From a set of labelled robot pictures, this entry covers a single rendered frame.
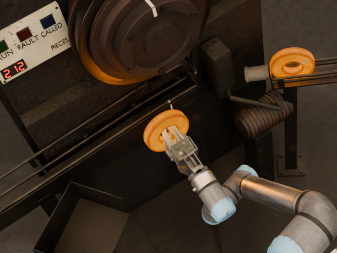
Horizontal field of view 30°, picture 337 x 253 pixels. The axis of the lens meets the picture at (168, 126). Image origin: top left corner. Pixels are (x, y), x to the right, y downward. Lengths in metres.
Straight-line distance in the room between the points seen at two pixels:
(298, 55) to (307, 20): 1.18
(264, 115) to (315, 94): 0.74
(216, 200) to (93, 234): 0.50
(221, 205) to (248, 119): 0.59
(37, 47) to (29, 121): 0.29
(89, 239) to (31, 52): 0.66
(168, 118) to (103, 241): 0.48
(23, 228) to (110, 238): 0.91
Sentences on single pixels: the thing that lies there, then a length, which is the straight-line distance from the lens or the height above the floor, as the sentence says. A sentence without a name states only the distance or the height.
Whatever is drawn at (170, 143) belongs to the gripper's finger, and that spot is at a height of 0.86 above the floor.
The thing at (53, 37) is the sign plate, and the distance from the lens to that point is 2.00.
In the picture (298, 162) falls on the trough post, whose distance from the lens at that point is 2.90.
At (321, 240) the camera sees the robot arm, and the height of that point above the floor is 0.94.
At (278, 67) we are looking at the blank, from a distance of 2.30.
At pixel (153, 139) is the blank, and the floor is 0.84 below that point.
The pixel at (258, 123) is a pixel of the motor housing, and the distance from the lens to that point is 2.41.
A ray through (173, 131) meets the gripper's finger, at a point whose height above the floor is 0.85.
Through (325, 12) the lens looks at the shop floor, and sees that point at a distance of 3.48.
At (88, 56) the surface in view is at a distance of 1.92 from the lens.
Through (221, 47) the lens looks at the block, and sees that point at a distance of 2.27.
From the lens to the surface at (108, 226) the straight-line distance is 2.18.
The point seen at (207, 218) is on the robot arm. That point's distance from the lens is 2.01.
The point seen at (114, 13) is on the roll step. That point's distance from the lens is 1.82.
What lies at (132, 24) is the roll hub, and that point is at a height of 1.23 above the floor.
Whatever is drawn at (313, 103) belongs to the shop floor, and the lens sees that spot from 3.09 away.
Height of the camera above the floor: 2.50
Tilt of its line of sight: 54 degrees down
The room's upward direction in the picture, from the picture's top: 16 degrees counter-clockwise
